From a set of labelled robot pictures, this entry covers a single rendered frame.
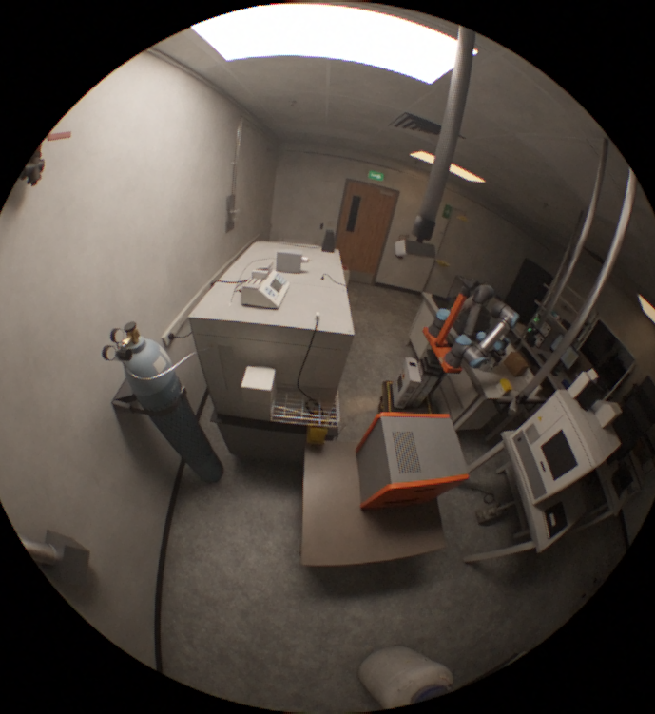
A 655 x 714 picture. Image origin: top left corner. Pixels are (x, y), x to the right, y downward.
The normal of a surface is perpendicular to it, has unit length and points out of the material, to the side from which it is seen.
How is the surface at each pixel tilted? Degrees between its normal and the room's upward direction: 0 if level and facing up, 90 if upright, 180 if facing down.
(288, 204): 90
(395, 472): 0
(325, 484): 0
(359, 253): 90
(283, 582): 0
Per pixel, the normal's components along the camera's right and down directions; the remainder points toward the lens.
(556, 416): -0.99, -0.11
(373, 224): 0.01, 0.68
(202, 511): 0.16, -0.73
